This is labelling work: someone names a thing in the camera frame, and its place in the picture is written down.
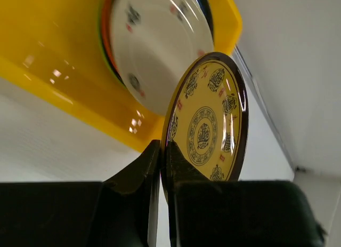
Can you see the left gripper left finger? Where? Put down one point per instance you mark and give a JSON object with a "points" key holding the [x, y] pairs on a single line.
{"points": [[120, 211]]}

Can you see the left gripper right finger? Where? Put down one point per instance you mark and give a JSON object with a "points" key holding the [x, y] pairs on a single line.
{"points": [[235, 213]]}

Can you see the yellow brown plate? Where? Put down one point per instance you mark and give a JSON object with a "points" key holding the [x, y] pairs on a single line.
{"points": [[206, 125]]}

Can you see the cream floral plate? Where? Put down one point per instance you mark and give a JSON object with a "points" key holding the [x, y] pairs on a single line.
{"points": [[153, 43]]}

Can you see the green plate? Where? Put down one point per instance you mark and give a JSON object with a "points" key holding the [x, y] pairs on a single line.
{"points": [[100, 43]]}

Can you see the orange plate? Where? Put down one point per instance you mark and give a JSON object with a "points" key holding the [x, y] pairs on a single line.
{"points": [[104, 30]]}

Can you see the blue patterned plate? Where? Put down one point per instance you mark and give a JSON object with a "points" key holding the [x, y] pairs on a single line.
{"points": [[204, 5]]}

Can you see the yellow plastic bin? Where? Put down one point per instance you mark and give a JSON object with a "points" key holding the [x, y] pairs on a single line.
{"points": [[51, 49]]}

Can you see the aluminium rail right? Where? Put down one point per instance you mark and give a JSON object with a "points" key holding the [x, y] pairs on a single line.
{"points": [[252, 83]]}

